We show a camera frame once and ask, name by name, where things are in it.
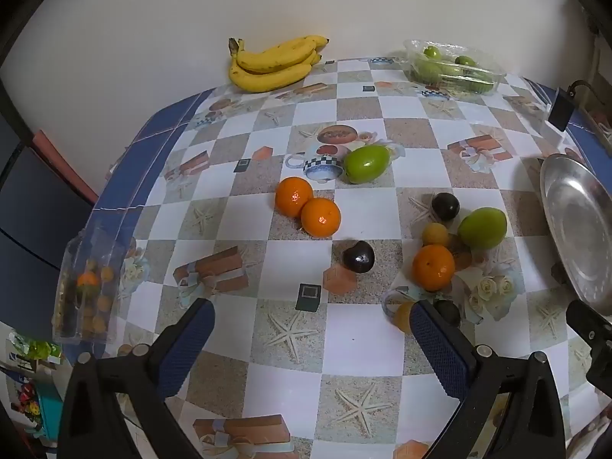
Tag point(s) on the round metal plate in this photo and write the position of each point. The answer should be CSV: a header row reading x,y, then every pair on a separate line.
x,y
583,229

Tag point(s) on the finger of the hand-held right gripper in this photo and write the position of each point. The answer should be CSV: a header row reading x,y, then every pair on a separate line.
x,y
560,275
590,330

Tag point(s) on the heap of small green fruits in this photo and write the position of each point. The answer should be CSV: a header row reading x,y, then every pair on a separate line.
x,y
428,74

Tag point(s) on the orange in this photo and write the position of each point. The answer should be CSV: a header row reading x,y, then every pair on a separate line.
x,y
321,217
433,267
293,196

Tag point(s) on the red-brown board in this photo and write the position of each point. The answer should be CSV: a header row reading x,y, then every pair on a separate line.
x,y
62,162

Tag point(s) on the black power adapter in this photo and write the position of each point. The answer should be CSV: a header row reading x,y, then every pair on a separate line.
x,y
560,110

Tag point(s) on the large green mango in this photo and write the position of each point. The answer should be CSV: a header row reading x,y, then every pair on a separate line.
x,y
483,228
367,163

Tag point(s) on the clear plastic fruit box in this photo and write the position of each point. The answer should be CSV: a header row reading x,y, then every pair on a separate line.
x,y
91,296

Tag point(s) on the small yellow-brown round fruit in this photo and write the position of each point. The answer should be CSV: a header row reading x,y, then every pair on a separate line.
x,y
435,234
403,318

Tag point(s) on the white adapter base box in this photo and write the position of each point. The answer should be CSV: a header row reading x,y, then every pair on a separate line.
x,y
550,134

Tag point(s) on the yellow banana bunch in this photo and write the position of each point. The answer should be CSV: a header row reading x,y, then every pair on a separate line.
x,y
267,76

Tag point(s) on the green plastic packet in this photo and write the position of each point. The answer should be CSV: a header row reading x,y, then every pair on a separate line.
x,y
33,349

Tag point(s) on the dark cabinet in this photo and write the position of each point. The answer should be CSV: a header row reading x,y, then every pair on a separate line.
x,y
38,210

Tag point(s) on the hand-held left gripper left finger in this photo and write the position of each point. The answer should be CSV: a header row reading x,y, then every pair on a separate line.
x,y
186,349

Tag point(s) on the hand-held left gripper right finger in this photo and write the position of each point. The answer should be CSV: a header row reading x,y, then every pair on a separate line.
x,y
440,354

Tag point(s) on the clear plastic clamshell container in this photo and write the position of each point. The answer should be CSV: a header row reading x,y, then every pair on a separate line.
x,y
478,83

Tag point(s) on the checkered printed tablecloth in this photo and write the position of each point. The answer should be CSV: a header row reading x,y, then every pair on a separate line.
x,y
296,119

